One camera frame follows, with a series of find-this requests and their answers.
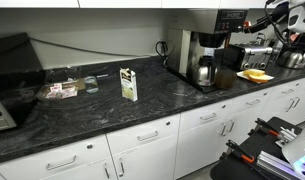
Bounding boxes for silver microwave oven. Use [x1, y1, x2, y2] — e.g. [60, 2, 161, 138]
[0, 89, 18, 134]

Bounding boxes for white wall cabinet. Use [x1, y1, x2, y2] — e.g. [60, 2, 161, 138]
[0, 0, 270, 9]

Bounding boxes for black and orange clamp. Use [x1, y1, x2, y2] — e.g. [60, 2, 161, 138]
[225, 139, 256, 164]
[254, 118, 280, 137]

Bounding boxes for orange crust bread slice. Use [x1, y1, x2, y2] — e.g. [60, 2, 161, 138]
[247, 73, 270, 84]

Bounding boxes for white and green carton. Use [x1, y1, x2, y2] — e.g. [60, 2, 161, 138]
[119, 67, 139, 103]

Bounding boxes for silver metal bracket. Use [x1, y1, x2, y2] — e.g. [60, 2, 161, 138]
[275, 127, 298, 148]

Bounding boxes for small glass jar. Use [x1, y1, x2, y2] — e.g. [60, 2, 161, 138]
[83, 75, 100, 94]

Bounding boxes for black cart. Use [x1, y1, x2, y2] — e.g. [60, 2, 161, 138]
[210, 116, 305, 180]

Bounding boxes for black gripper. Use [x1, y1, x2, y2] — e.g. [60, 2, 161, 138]
[247, 2, 290, 34]

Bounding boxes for brown cardboard piece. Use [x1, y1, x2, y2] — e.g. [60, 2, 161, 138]
[75, 77, 88, 91]

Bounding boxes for amber translucent plastic cup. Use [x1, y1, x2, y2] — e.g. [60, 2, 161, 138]
[214, 69, 237, 90]

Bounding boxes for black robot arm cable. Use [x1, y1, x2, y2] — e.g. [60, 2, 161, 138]
[263, 0, 291, 48]

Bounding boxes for black and chrome toaster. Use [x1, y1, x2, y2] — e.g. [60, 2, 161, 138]
[221, 43, 275, 72]

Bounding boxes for steel kettle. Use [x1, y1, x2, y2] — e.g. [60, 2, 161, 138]
[276, 46, 305, 70]

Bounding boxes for black flat panel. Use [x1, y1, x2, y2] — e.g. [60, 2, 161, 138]
[0, 32, 45, 78]

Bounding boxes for orange hot water lever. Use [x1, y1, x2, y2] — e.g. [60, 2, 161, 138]
[243, 20, 254, 33]

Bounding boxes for aluminium extrusion rails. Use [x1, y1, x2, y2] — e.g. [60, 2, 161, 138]
[256, 150, 298, 180]

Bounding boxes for yellow bread slice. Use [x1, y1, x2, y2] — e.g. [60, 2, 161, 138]
[242, 68, 266, 78]

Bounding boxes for steel and black coffee machine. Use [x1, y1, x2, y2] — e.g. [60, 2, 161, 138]
[166, 8, 250, 94]

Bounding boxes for black brew basket orange label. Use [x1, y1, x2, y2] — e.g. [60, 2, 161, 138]
[198, 32, 227, 49]

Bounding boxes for clear plastic container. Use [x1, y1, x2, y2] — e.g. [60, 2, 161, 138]
[45, 65, 83, 84]

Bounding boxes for coiled black power cable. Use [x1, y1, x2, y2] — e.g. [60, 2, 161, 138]
[154, 40, 170, 68]

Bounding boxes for thin black wall cable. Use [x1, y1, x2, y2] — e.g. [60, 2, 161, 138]
[29, 37, 153, 58]

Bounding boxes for white base cabinet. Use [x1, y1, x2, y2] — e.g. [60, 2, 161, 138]
[0, 75, 305, 180]

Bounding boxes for bagged food package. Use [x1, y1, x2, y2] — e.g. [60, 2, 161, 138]
[35, 79, 80, 102]

